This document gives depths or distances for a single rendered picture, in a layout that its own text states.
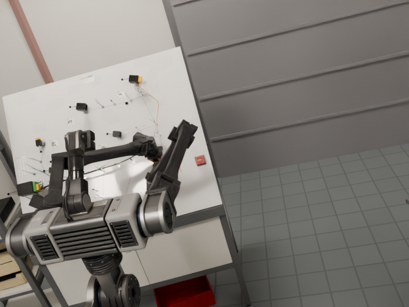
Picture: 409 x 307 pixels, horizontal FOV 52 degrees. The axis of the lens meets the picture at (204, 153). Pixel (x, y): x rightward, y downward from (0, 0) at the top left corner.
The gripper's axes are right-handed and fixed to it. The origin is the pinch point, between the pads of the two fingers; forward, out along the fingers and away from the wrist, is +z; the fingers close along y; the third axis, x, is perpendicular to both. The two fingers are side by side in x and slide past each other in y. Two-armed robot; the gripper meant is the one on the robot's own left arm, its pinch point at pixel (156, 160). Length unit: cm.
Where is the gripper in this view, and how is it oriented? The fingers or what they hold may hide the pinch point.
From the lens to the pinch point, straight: 246.5
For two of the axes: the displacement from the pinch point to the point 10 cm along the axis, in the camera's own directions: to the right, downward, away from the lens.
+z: 1.0, 5.8, 8.1
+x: 0.4, 8.1, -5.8
